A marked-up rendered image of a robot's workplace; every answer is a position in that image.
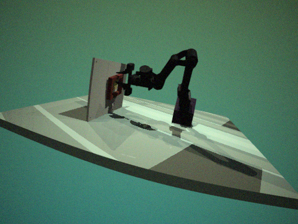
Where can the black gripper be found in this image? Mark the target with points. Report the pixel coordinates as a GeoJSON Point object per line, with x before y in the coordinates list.
{"type": "Point", "coordinates": [132, 79]}

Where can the dark red rectangular picture frame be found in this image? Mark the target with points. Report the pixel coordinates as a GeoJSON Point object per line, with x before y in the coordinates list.
{"type": "Point", "coordinates": [113, 88]}

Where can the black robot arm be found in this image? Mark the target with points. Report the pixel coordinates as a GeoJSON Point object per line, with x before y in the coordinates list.
{"type": "Point", "coordinates": [151, 80]}

